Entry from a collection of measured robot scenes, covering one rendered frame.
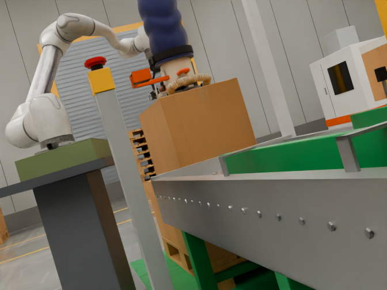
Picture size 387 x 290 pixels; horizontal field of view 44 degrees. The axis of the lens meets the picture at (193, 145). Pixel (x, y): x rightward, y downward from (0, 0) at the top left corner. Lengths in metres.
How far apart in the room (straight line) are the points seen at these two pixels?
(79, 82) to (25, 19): 1.92
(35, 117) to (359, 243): 1.82
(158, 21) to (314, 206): 1.97
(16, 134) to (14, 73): 9.63
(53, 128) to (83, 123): 9.45
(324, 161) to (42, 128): 1.59
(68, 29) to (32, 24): 9.67
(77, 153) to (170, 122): 0.44
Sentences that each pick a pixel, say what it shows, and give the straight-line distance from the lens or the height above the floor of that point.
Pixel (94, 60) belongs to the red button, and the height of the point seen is 1.03.
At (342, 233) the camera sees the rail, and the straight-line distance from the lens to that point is 0.70.
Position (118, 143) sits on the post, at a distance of 1.51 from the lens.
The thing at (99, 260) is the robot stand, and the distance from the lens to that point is 2.21.
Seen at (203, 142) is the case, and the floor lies 0.69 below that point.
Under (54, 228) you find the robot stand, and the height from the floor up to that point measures 0.51.
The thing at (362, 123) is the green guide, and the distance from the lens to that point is 1.60.
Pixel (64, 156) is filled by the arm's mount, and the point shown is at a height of 0.80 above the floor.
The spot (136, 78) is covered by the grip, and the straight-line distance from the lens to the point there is 2.25.
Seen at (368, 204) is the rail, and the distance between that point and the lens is 0.62.
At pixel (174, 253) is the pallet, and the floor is 0.03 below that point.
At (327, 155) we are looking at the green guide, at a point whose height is 0.61.
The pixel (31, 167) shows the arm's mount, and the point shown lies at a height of 0.80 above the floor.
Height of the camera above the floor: 0.69
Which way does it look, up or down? level
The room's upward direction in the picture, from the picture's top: 17 degrees counter-clockwise
